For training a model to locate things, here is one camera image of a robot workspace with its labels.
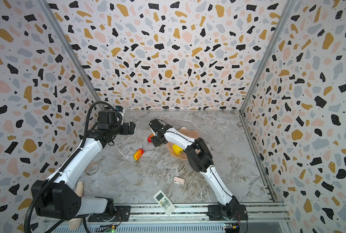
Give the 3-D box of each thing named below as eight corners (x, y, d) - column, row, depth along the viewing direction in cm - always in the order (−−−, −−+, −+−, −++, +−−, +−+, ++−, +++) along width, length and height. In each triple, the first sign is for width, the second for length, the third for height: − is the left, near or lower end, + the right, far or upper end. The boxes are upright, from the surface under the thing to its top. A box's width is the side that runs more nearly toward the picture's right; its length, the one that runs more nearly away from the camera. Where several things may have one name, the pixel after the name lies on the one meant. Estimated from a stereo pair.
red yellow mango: (133, 159, 96) (132, 156, 93) (139, 150, 100) (138, 147, 97) (138, 161, 95) (137, 158, 92) (144, 152, 99) (143, 149, 96)
